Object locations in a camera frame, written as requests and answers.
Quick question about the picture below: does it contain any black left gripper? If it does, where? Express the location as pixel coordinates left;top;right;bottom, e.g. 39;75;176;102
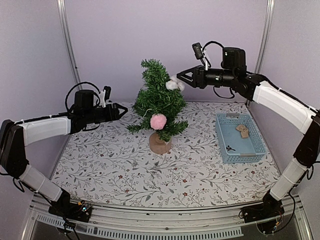
84;102;129;125

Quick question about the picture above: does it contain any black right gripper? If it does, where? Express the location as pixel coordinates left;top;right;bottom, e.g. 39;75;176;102
176;65;235;89

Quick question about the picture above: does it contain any white cotton berry sprig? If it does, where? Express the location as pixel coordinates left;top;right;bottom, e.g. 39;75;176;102
165;75;185;92

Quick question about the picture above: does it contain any small green christmas tree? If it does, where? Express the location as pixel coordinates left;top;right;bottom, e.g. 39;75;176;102
126;59;189;155

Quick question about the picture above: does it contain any pink pompom ornament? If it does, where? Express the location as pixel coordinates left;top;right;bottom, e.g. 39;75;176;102
150;113;167;130

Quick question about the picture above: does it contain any light blue plastic basket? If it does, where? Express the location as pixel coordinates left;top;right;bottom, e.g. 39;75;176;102
215;113;266;164

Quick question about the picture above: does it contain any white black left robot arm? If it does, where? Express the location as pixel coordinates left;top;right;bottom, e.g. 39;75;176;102
0;88;128;217

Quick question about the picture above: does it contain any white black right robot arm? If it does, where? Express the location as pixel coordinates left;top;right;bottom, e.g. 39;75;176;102
176;47;320;222

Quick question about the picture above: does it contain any floral patterned table mat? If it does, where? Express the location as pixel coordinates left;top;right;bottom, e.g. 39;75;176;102
52;102;280;208

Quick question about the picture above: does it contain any red berry twig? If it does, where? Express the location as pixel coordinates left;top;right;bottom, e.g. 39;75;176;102
226;145;235;151

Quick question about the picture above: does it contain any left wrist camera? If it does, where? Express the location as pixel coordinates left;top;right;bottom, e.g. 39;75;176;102
99;86;112;108

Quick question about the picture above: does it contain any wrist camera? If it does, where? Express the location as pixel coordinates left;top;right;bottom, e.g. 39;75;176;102
99;86;112;108
192;42;211;71

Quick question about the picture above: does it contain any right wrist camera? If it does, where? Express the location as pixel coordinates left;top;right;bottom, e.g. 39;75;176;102
192;42;211;71

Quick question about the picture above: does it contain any right aluminium frame post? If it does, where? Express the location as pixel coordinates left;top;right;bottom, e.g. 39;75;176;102
254;0;276;74

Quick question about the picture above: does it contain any aluminium frame post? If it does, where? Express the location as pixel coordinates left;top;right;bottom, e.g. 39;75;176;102
254;0;276;74
56;0;82;85

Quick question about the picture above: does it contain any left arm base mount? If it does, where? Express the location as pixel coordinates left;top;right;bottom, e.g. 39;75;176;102
48;200;92;223

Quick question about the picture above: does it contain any left aluminium frame post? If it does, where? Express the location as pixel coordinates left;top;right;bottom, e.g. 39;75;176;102
56;0;82;85

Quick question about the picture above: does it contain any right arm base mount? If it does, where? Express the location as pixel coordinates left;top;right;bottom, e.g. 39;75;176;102
238;203;285;235

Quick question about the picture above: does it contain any aluminium front rail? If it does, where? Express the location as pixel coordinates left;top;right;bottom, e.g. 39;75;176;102
21;195;316;240

